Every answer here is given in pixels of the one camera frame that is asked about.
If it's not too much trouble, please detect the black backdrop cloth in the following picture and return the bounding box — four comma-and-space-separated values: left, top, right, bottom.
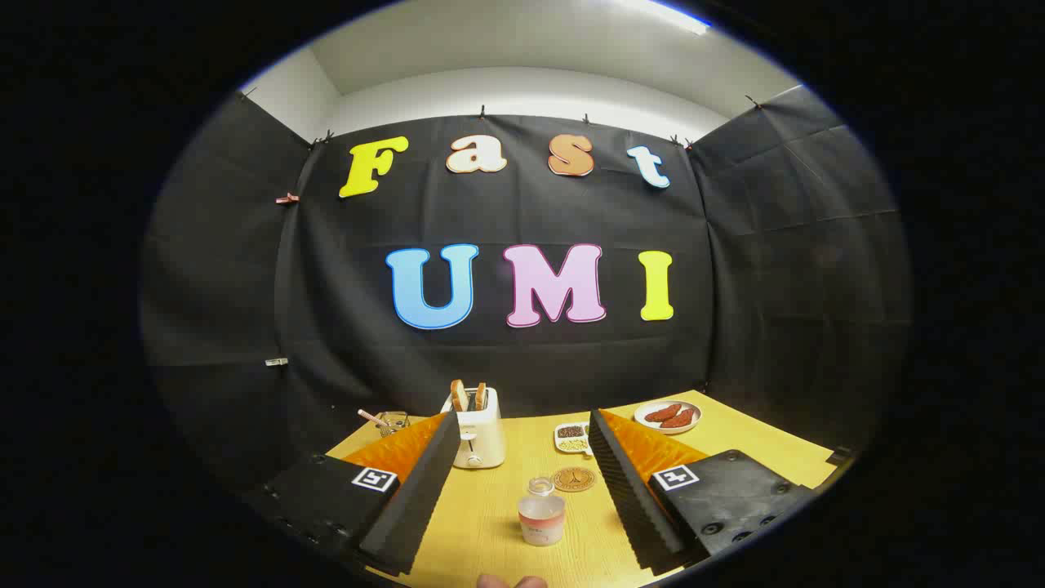
140, 86, 911, 491

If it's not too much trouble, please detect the white divided dish with beans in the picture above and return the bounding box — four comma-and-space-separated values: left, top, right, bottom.
554, 422, 593, 454

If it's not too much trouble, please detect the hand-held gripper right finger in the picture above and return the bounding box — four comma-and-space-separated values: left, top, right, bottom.
588, 408, 819, 575

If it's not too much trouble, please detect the wooden table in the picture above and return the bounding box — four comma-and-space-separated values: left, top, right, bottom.
327, 390, 838, 588

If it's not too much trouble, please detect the white toaster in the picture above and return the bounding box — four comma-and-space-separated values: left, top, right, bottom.
441, 387, 505, 470

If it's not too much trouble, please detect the clear juice bottle pink label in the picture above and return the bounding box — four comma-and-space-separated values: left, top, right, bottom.
518, 478, 566, 546

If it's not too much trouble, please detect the white round plate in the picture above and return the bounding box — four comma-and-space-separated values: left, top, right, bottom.
634, 399, 702, 434

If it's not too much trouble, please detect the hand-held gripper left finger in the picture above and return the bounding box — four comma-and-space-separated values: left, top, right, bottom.
245, 411, 462, 577

